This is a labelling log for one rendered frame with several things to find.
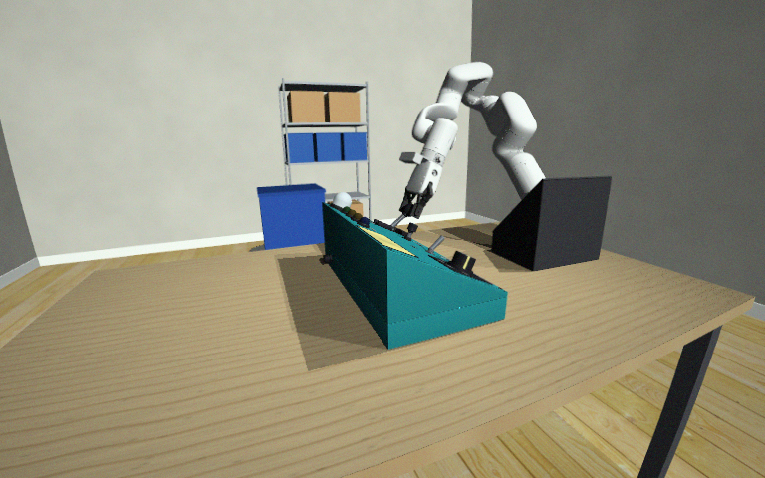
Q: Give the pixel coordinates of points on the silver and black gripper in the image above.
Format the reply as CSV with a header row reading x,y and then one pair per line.
x,y
421,181

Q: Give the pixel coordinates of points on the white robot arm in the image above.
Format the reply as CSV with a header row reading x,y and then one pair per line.
x,y
509,109

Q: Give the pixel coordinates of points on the teal control console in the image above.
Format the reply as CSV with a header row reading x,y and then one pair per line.
x,y
407,292

